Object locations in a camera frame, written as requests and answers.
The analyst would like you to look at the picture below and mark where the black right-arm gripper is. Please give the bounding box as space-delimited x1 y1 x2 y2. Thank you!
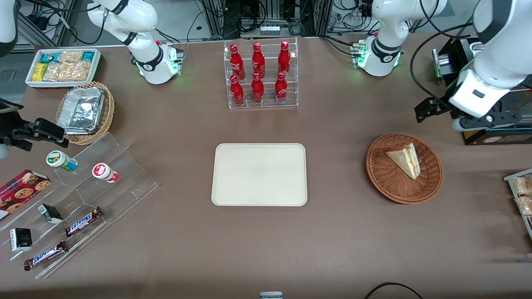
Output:
0 99 70 152

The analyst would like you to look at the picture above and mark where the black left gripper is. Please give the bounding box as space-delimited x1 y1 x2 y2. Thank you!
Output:
414 96 522 130

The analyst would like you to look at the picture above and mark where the triangle sandwich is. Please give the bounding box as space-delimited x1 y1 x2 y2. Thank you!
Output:
385 142 421 180

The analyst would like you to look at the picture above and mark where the light wicker basket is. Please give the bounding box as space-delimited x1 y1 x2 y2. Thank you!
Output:
56 81 115 145

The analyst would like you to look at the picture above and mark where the brown wicker basket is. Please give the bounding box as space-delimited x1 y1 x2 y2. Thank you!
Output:
366 132 444 205

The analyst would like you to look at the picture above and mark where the grey metal tray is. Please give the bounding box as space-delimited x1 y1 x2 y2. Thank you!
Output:
503 168 532 241

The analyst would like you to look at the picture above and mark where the beige plastic tray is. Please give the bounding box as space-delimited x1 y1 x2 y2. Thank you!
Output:
211 143 308 207

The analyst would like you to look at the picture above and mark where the green-lid white cup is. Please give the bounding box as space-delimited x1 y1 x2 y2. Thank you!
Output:
46 150 79 172

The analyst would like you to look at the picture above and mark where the silver foil container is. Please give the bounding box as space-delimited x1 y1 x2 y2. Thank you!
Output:
57 87 106 135

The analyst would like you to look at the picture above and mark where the yellow snack pack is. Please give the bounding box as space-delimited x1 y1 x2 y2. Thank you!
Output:
32 63 49 82

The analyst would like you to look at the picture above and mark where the large clear cracker bag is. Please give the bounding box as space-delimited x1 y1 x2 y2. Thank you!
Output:
42 61 91 82

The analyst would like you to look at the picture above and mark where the red cookie box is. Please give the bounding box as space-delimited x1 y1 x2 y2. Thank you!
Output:
0 169 52 221

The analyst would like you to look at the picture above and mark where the red-lid white cup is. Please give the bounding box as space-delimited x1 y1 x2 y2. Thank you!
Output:
92 162 120 184

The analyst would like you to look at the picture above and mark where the small clear cracker bag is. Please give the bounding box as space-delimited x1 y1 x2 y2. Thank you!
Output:
58 50 84 64

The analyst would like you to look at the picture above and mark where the small black box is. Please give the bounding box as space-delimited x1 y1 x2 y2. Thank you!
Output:
9 228 33 252
37 203 64 225

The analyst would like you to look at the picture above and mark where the white snack bin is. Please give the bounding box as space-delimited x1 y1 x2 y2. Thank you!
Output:
25 48 102 89

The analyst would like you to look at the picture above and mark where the brown Snickers bar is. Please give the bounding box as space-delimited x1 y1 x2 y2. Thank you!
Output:
23 240 69 271
64 206 103 238

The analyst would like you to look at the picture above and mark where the clear acrylic stepped stand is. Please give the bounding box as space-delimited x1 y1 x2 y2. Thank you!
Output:
0 132 159 279

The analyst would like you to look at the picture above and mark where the clear nut snack bag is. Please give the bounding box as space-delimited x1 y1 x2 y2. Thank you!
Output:
512 175 532 196
514 195 532 217

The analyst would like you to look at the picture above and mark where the red cola bottle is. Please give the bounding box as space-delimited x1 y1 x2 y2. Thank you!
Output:
274 71 288 103
229 44 246 80
251 72 265 105
251 42 266 78
278 41 292 76
229 75 245 107

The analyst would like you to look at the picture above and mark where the clear acrylic bottle rack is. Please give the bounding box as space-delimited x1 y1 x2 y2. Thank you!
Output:
223 37 299 110

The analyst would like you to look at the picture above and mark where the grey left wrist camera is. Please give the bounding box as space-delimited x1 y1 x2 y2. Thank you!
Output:
452 117 473 133

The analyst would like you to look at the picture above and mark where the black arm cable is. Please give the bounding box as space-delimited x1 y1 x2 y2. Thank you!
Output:
409 22 476 102

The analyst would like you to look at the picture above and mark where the aluminium frame post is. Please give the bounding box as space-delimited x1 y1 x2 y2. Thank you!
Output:
315 0 334 38
207 0 227 39

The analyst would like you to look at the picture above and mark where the black floor cable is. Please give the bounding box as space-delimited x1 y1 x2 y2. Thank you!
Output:
365 282 424 299

